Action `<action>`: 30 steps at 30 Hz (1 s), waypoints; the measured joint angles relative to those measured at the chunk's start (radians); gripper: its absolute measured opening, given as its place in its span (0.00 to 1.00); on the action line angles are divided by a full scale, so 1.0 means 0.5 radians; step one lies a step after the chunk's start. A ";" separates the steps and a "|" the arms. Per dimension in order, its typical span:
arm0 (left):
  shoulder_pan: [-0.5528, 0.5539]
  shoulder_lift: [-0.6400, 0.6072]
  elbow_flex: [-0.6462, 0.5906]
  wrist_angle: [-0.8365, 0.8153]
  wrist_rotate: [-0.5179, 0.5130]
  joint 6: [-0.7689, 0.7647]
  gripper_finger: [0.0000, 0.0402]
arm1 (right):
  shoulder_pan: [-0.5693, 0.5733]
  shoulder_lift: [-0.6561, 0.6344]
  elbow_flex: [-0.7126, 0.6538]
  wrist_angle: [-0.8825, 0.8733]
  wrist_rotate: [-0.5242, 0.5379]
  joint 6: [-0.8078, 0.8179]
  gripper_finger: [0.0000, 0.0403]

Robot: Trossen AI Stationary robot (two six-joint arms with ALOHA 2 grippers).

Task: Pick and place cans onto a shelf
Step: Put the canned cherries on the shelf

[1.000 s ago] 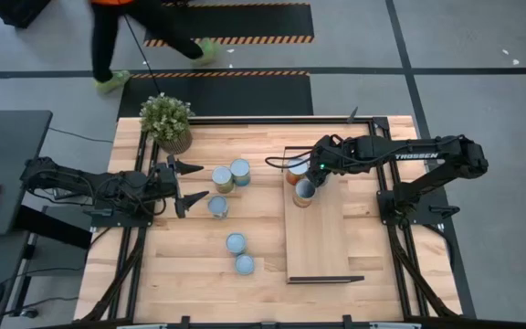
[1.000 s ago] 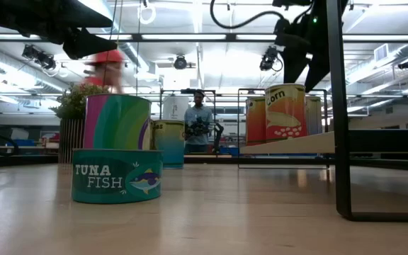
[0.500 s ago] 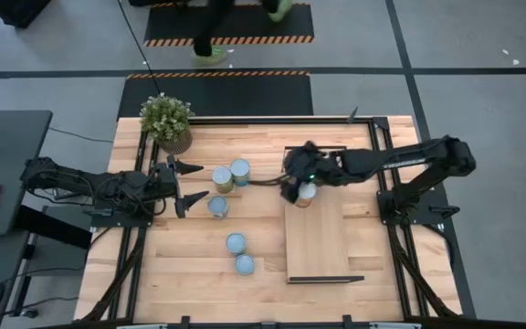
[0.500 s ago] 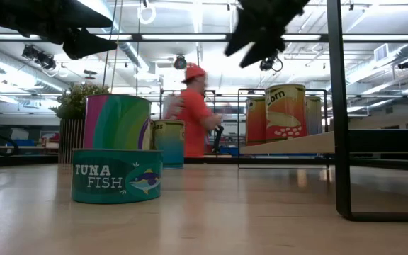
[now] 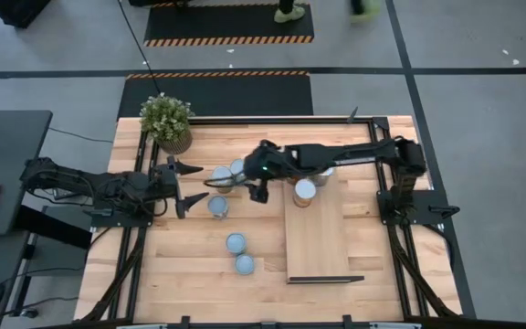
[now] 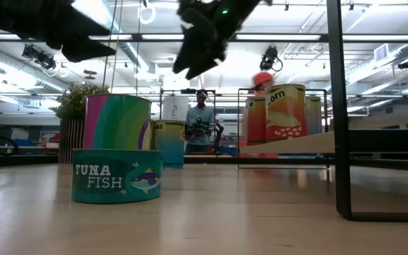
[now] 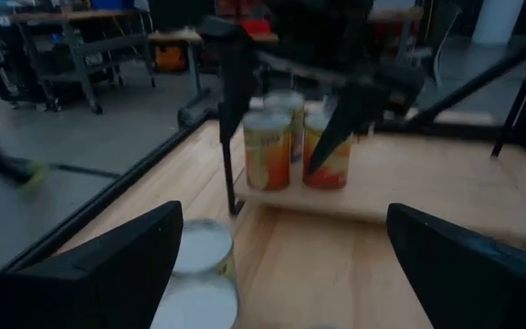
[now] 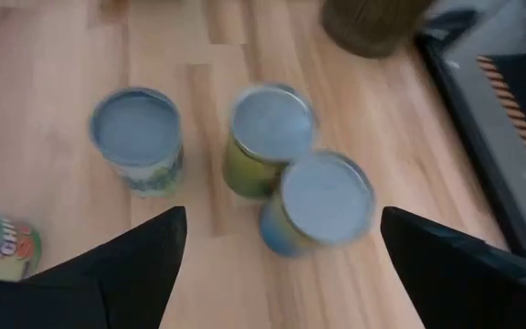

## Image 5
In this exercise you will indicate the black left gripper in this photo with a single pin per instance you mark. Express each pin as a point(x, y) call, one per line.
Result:
point(165, 183)

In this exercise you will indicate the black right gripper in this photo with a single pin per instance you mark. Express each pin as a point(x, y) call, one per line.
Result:
point(267, 162)

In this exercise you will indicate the tall can grey lid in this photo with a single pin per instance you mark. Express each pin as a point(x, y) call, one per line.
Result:
point(237, 166)
point(221, 173)

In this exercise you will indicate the blue labelled can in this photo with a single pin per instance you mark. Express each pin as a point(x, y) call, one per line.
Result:
point(218, 204)

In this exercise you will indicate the peaches can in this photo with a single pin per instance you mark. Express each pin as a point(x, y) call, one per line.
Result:
point(304, 188)

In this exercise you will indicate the pink green rainbow can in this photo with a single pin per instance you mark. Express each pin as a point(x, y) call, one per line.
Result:
point(236, 242)

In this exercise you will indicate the teal tuna fish can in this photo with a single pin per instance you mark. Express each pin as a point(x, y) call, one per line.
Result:
point(245, 264)

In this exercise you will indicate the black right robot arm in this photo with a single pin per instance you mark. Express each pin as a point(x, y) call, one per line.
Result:
point(359, 154)

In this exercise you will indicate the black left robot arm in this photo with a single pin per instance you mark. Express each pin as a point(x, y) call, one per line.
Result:
point(108, 187)

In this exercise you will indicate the orange corn can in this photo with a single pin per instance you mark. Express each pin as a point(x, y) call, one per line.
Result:
point(321, 179)

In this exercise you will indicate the potted green plant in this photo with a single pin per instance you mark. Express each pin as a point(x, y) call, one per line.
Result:
point(165, 119)

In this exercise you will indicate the large black hazard-striped mat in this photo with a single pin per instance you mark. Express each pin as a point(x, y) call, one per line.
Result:
point(226, 96)

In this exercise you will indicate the black desk leg beam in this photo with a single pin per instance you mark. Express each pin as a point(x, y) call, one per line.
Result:
point(53, 227)

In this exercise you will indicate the small black hazard-striped mat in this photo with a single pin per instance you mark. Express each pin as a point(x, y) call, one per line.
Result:
point(226, 23)

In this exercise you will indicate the person's foot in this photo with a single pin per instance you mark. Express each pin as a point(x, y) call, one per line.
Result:
point(290, 13)
point(363, 9)

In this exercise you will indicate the black desk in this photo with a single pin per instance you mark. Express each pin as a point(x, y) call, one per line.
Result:
point(12, 151)

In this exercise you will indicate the black box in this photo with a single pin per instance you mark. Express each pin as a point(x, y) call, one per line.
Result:
point(16, 11)

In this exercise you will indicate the black aluminium rig frame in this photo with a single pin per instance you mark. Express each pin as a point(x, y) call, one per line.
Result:
point(267, 121)

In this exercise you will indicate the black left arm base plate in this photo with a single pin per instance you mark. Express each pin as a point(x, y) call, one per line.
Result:
point(121, 220)

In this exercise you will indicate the wooden shelf black frame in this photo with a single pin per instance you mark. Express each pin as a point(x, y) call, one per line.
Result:
point(318, 237)

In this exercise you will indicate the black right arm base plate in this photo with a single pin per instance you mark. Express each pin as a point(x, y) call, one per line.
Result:
point(432, 198)

